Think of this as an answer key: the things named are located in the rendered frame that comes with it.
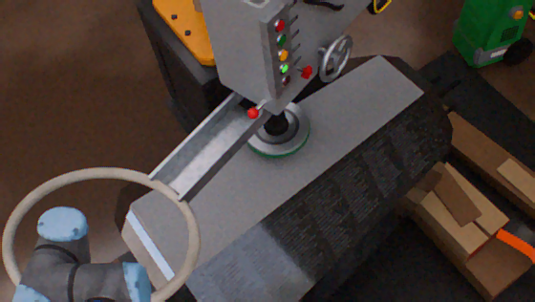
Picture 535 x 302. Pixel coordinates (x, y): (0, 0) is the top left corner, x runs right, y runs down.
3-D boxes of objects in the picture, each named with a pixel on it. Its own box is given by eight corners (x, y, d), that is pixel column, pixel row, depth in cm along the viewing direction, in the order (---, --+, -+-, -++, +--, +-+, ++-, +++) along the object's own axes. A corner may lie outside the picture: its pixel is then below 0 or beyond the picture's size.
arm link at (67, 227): (27, 235, 98) (45, 196, 105) (36, 278, 106) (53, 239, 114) (77, 244, 98) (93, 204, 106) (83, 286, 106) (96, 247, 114)
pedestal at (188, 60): (165, 103, 310) (126, 3, 247) (266, 46, 325) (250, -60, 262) (228, 189, 277) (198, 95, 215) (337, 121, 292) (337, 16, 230)
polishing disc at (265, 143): (239, 109, 196) (239, 107, 195) (300, 96, 196) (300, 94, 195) (250, 161, 184) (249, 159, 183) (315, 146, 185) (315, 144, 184)
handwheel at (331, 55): (327, 47, 173) (326, 11, 161) (354, 61, 169) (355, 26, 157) (297, 78, 168) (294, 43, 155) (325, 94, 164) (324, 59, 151)
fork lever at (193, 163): (292, 32, 187) (291, 21, 183) (341, 57, 179) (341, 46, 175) (142, 179, 160) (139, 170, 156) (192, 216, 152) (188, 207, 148)
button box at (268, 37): (287, 76, 155) (278, -2, 131) (295, 80, 154) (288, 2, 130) (268, 96, 152) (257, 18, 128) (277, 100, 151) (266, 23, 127)
